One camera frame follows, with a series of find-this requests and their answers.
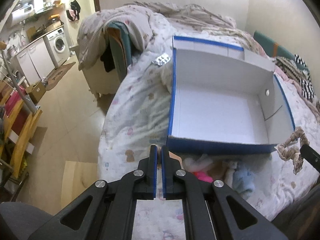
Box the beige lace scrunchie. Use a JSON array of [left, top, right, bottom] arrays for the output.
[[274, 126, 310, 175]]

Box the pink round sponge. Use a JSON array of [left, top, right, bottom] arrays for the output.
[[193, 171, 213, 183]]

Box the light blue fluffy scrunchie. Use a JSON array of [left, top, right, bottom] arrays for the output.
[[232, 167, 255, 199]]

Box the black white striped cloth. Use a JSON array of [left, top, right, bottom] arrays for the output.
[[295, 54, 316, 101]]

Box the floral white bed quilt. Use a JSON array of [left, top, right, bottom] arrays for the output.
[[97, 17, 320, 240]]

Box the blue and white cardboard box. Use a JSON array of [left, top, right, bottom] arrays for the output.
[[167, 36, 295, 155]]

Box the teal headboard cushion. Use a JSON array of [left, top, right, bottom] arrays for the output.
[[253, 30, 310, 74]]

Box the silver pill blister pack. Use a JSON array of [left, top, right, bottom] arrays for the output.
[[152, 53, 171, 66]]

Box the brown floor mat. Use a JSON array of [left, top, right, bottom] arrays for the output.
[[46, 62, 75, 91]]

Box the yellow wooden chair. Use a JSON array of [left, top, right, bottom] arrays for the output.
[[1, 81, 42, 179]]

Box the small brown cardboard box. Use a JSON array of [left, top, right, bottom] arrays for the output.
[[25, 81, 46, 104]]

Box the white washing machine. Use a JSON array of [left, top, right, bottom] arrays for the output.
[[43, 27, 70, 68]]

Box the white kitchen cabinet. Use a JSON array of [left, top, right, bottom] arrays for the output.
[[10, 38, 55, 85]]

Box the grey patterned blanket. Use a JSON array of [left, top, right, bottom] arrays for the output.
[[77, 2, 236, 72]]

